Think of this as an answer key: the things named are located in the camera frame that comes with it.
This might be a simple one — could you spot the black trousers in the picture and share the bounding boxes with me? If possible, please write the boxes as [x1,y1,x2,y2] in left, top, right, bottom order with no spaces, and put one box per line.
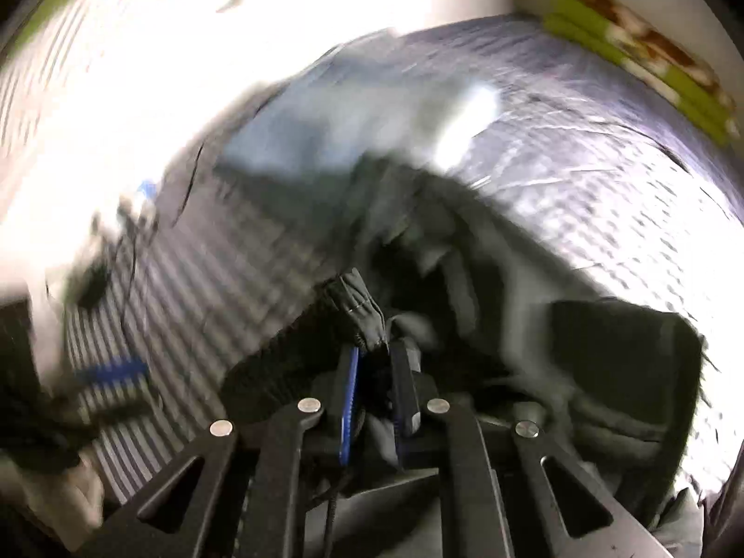
[219,159,703,525]

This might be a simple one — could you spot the black power adapter brick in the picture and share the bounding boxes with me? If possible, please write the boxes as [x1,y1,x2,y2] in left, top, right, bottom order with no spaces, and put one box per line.
[63,261,110,309]

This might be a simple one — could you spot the striped blue grey bedspread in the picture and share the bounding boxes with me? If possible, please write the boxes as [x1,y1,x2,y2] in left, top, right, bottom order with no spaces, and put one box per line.
[67,18,743,503]

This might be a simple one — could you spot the folded light blue towel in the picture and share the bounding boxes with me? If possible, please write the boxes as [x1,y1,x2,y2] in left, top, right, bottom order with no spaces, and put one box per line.
[217,54,502,181]

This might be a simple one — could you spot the folded green floral blanket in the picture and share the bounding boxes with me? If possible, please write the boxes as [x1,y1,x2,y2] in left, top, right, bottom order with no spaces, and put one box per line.
[544,0,740,146]

